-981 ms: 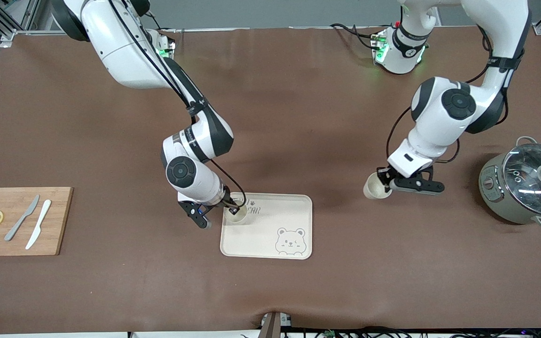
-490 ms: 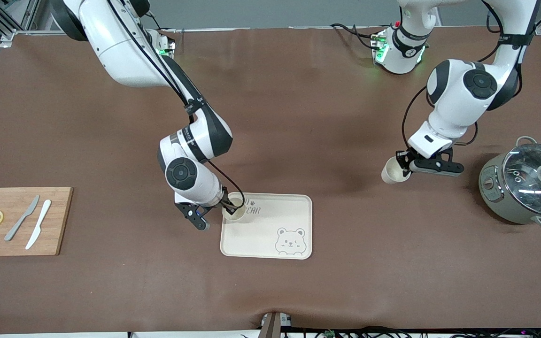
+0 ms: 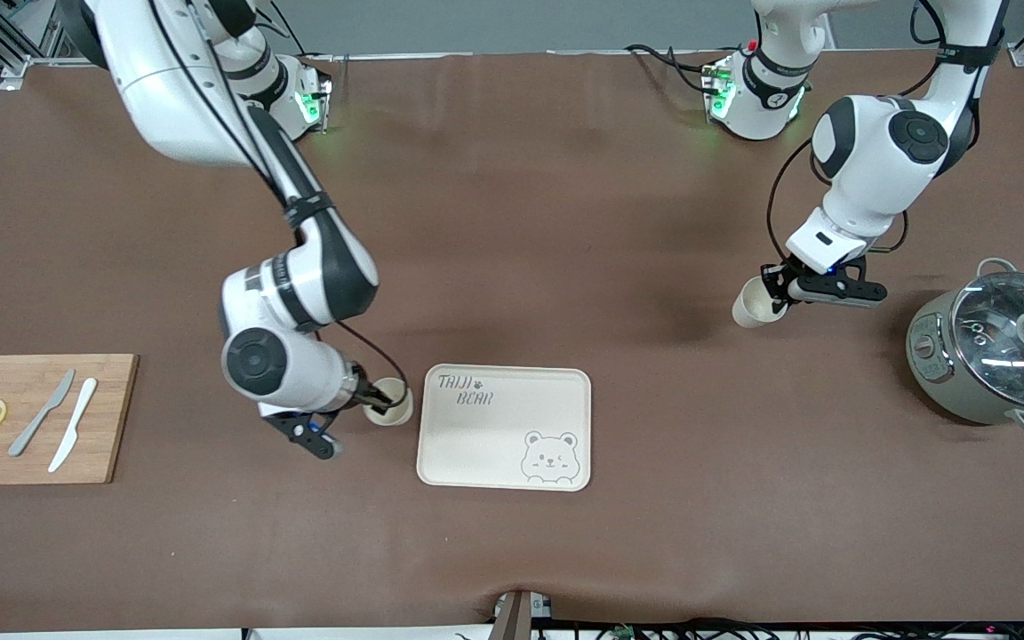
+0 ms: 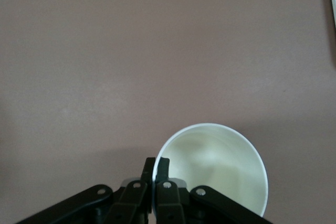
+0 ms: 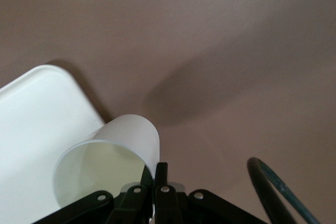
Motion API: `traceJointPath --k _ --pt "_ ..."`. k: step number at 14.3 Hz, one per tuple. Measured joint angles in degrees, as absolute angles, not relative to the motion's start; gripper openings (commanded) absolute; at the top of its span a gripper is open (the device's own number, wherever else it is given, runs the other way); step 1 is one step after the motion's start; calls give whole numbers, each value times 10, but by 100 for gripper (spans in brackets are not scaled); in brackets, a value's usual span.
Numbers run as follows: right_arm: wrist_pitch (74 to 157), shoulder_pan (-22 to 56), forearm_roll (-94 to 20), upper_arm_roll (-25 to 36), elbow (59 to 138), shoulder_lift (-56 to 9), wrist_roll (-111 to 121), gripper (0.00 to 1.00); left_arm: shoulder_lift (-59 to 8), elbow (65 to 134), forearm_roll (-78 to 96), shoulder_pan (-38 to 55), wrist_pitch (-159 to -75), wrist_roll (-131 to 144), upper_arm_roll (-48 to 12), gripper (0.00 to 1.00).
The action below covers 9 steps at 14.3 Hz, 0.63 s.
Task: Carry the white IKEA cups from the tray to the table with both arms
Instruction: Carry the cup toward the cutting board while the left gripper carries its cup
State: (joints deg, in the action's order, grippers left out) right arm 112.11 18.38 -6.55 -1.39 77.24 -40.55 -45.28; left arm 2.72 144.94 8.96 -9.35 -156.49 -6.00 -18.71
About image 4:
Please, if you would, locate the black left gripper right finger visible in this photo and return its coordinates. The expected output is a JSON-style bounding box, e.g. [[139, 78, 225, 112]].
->
[[156, 157, 274, 224]]

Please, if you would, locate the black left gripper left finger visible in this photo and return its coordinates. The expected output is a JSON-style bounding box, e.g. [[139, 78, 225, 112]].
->
[[15, 157, 156, 224]]

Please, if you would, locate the paper cup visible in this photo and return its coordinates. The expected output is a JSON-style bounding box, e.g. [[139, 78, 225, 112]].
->
[[151, 123, 269, 217]]

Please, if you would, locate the brown table cover mat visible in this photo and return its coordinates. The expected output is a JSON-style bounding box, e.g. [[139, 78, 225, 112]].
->
[[0, 0, 336, 224]]

